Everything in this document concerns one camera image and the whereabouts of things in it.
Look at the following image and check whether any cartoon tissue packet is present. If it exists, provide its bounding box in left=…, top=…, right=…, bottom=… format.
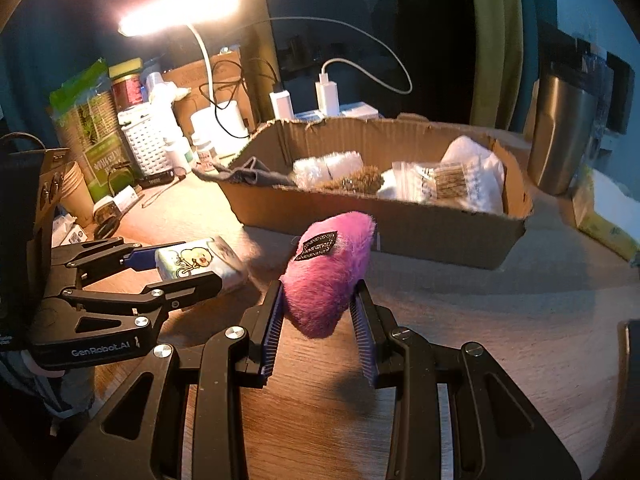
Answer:
left=154, top=235, right=248, bottom=292

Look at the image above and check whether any grey sock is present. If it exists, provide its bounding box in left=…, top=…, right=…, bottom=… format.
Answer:
left=192, top=156, right=296, bottom=188

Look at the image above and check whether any pink plush keychain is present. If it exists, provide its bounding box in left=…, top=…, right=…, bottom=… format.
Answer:
left=280, top=211, right=376, bottom=339

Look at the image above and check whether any bubble wrap piece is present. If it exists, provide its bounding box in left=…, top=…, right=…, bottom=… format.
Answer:
left=291, top=151, right=363, bottom=190

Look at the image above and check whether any brown scrubby ball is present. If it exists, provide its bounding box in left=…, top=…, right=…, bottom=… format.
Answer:
left=318, top=166, right=384, bottom=195

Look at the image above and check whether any clear packet of swabs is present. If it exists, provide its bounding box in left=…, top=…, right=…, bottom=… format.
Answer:
left=393, top=160, right=486, bottom=207

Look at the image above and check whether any white cloth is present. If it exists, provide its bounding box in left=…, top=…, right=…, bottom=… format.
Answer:
left=376, top=136, right=506, bottom=214

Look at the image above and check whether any paper cup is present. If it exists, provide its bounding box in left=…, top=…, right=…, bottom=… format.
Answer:
left=60, top=162, right=94, bottom=228

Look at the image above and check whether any black pen box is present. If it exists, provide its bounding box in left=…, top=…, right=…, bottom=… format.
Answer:
left=137, top=169, right=175, bottom=190

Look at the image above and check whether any white pill bottle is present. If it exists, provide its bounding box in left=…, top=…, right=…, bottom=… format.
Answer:
left=165, top=136, right=193, bottom=174

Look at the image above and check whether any brown labelled pill bottle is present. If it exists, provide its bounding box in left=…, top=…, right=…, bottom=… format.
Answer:
left=191, top=132, right=217, bottom=171

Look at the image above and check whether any green snack bag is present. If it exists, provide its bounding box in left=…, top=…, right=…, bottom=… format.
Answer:
left=49, top=58, right=132, bottom=202

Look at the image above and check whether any white woven basket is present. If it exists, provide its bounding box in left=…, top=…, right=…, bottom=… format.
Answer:
left=117, top=103, right=171, bottom=177

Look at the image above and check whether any white desk lamp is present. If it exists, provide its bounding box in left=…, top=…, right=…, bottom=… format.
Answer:
left=118, top=0, right=255, bottom=159

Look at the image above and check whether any black smartphone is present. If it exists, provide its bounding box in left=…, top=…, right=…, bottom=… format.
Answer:
left=620, top=320, right=640, bottom=414

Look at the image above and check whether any red tin can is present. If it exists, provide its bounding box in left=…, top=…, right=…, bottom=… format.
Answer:
left=112, top=74, right=143, bottom=112

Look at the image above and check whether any cardboard box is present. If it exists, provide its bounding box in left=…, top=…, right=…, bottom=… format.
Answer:
left=217, top=112, right=534, bottom=271

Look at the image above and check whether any yellow tissue pack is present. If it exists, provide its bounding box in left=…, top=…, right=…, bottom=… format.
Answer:
left=572, top=165, right=639, bottom=266

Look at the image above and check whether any white usb charger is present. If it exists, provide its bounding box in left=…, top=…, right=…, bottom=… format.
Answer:
left=316, top=72, right=341, bottom=117

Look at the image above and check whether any white power strip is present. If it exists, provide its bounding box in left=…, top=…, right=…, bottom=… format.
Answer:
left=294, top=102, right=382, bottom=122

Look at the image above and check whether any steel travel mug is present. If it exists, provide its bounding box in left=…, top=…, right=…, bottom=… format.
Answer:
left=527, top=62, right=598, bottom=195

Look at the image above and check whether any clear water bottle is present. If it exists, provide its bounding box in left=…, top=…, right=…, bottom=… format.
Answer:
left=582, top=42, right=614, bottom=167

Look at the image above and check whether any black television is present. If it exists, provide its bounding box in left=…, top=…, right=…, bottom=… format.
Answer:
left=537, top=20, right=634, bottom=136

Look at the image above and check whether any white charging cable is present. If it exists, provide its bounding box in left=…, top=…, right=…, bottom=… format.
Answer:
left=240, top=15, right=414, bottom=97

